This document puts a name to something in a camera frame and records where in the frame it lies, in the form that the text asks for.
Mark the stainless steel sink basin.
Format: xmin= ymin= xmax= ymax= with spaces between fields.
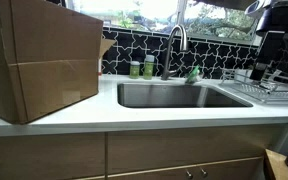
xmin=117 ymin=83 xmax=252 ymax=108

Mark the tall green soap bottle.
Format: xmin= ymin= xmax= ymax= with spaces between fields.
xmin=143 ymin=55 xmax=154 ymax=80

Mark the wooden board lower right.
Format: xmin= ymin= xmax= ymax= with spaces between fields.
xmin=263 ymin=149 xmax=288 ymax=180

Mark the short green soap bottle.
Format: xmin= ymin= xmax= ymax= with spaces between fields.
xmin=130 ymin=61 xmax=140 ymax=79

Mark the large brown cardboard box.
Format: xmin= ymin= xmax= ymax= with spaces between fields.
xmin=0 ymin=0 xmax=103 ymax=124

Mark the wooden cabinet front under sink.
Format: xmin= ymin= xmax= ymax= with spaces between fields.
xmin=106 ymin=125 xmax=283 ymax=180

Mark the brushed steel gooseneck faucet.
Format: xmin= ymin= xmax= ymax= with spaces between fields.
xmin=161 ymin=24 xmax=188 ymax=81

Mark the left cabinet drawer front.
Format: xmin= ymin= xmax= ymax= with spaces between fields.
xmin=0 ymin=133 xmax=105 ymax=180

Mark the metal wire dish rack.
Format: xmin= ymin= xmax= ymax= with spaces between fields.
xmin=221 ymin=69 xmax=288 ymax=104

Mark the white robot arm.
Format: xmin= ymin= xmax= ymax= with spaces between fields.
xmin=244 ymin=0 xmax=288 ymax=81

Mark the green dish brush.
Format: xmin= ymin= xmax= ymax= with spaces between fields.
xmin=185 ymin=66 xmax=200 ymax=84

